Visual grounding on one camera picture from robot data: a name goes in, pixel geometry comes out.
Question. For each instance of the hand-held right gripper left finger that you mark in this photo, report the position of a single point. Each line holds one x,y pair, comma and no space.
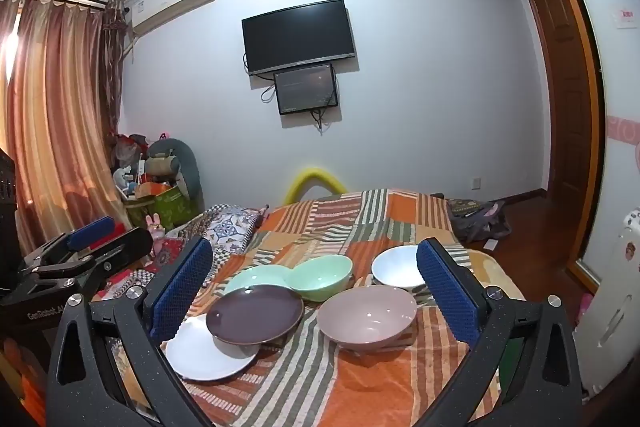
182,289

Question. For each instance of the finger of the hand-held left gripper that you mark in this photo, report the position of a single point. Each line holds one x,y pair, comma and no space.
110,257
90,232

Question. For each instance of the orange brown curtain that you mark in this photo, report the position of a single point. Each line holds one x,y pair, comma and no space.
55,107

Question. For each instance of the white air conditioner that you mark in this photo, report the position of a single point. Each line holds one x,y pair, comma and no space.
170,4

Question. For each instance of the white bowl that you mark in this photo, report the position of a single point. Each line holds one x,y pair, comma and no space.
395,267

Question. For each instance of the white wall switch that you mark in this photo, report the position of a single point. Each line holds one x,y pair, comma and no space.
625,18

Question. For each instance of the mint green plate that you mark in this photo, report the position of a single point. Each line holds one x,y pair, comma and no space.
250,278

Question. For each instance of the pink bunny toy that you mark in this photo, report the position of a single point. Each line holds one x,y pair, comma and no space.
156,224

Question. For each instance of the green cloth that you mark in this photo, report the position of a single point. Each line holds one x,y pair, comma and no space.
510,367

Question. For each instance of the wooden door frame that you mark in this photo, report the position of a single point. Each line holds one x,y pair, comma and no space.
595,107

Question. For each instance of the orange cloth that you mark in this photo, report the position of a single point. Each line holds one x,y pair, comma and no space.
20,387

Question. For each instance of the white paper sheet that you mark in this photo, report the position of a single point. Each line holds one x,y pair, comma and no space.
491,244

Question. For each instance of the crumpled plastic bag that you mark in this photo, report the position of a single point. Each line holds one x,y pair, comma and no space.
127,147

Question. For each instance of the wall-mounted black television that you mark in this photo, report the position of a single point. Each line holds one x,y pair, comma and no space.
300,37

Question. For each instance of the small black wall monitor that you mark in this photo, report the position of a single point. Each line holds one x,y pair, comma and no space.
305,89

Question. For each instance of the patterned patchwork quilt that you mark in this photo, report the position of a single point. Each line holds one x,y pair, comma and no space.
230,227

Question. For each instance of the white plate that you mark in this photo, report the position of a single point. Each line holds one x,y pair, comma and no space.
200,357

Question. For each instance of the dark bag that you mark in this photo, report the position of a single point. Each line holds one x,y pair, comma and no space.
475,219

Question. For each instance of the striped orange green blanket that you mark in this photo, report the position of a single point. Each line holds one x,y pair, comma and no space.
320,227

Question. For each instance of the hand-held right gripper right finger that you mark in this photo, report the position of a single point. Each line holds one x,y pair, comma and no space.
447,292

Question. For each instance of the orange cardboard box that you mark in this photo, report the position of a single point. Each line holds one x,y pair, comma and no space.
150,191

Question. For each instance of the pink bowl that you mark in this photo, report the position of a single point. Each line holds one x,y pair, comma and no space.
365,314

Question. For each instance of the grey plush toy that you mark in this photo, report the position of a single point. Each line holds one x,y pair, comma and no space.
187,162

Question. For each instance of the wooden door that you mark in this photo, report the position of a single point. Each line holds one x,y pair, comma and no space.
560,107

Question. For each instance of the white plastic appliance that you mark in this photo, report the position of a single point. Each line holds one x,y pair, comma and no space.
610,307

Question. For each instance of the white wall socket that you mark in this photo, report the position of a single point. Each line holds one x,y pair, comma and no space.
476,183

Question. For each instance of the green bowl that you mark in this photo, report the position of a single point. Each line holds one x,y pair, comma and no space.
320,277

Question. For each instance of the pink wall sticker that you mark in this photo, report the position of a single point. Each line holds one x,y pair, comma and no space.
625,129

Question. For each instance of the beige blanket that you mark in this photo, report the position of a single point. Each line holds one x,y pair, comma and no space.
495,269

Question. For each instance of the dark purple plate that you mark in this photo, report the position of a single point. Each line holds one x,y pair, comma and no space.
255,314

